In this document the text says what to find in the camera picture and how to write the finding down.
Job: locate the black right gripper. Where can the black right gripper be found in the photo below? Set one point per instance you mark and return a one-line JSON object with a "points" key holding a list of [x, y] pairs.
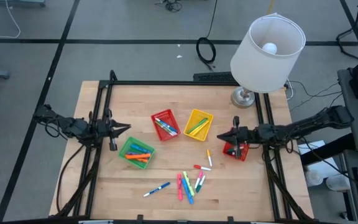
{"points": [[247, 134]]}

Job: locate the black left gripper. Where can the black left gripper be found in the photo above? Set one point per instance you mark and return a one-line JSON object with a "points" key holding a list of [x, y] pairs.
{"points": [[107, 129]]}

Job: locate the green-cap Sharpie marker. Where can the green-cap Sharpie marker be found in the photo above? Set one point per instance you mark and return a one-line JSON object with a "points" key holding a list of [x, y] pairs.
{"points": [[230, 150]]}

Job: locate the black-cap Sharpie marker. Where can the black-cap Sharpie marker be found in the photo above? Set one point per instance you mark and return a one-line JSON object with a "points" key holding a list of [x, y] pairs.
{"points": [[233, 153]]}

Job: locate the purple fat highlighter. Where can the purple fat highlighter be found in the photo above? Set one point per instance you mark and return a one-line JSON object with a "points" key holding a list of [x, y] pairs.
{"points": [[130, 153]]}

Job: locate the blue fat highlighter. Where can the blue fat highlighter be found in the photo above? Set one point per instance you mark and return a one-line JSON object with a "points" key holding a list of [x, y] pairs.
{"points": [[187, 193], [140, 148]]}

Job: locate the yellow-cap Sharpie marker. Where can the yellow-cap Sharpie marker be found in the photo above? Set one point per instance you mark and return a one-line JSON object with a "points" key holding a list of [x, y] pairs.
{"points": [[209, 157]]}

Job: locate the yellow slim highlighter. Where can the yellow slim highlighter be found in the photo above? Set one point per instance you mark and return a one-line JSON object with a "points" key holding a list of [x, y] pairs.
{"points": [[200, 128], [197, 129]]}

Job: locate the orange fat highlighter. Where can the orange fat highlighter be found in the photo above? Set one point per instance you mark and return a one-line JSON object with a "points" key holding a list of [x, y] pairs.
{"points": [[141, 160], [138, 156]]}

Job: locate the green slim highlighter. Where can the green slim highlighter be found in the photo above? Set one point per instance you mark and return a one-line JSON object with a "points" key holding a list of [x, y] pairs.
{"points": [[197, 125]]}

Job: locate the red-cap Sharpie marker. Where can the red-cap Sharpie marker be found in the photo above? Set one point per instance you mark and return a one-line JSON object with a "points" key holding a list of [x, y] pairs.
{"points": [[199, 167]]}

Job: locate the light green Expo marker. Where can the light green Expo marker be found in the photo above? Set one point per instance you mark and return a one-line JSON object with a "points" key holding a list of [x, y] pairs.
{"points": [[166, 130]]}

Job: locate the light blue Expo marker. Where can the light blue Expo marker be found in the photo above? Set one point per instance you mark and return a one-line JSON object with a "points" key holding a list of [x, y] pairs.
{"points": [[166, 125]]}

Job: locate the pink-cap Sharpie marker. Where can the pink-cap Sharpie marker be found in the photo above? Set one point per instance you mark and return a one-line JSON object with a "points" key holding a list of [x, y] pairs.
{"points": [[199, 179]]}

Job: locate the teal-cap Sharpie marker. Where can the teal-cap Sharpie marker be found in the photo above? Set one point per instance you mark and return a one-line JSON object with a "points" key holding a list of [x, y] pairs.
{"points": [[200, 185]]}

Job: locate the light green fat highlighter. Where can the light green fat highlighter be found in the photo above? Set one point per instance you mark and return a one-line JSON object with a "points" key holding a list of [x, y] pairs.
{"points": [[188, 183]]}

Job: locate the dark blue Expo marker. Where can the dark blue Expo marker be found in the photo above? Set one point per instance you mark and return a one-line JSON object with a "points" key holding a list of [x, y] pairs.
{"points": [[158, 188]]}

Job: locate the pink fat highlighter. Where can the pink fat highlighter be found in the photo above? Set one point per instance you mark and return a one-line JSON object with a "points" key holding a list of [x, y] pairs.
{"points": [[179, 186]]}

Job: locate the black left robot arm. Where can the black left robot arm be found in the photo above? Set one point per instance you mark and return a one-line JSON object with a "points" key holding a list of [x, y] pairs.
{"points": [[73, 127]]}

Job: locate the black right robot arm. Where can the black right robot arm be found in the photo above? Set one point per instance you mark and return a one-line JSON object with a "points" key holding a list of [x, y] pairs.
{"points": [[306, 127]]}

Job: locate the green plastic basket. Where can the green plastic basket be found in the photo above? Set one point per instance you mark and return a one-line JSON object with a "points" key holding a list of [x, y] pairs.
{"points": [[126, 146]]}

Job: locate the red plastic basket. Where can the red plastic basket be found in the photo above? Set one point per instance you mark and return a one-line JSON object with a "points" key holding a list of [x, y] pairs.
{"points": [[171, 115], [245, 154]]}

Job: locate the yellow plastic basket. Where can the yellow plastic basket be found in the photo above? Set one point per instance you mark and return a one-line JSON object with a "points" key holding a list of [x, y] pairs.
{"points": [[194, 115]]}

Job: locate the black power strip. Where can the black power strip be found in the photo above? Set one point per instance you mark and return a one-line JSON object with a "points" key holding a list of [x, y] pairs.
{"points": [[213, 77]]}

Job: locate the table lamp white shade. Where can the table lamp white shade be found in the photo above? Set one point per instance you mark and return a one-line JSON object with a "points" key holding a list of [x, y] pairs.
{"points": [[259, 68]]}

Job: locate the white round cup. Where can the white round cup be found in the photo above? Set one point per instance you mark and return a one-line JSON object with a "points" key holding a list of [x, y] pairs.
{"points": [[337, 183], [313, 178]]}

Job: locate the black metal beam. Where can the black metal beam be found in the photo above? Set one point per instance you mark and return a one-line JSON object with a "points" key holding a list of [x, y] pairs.
{"points": [[328, 151]]}

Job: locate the black metal table frame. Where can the black metal table frame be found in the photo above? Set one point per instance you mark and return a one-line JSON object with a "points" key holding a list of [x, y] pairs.
{"points": [[166, 83]]}

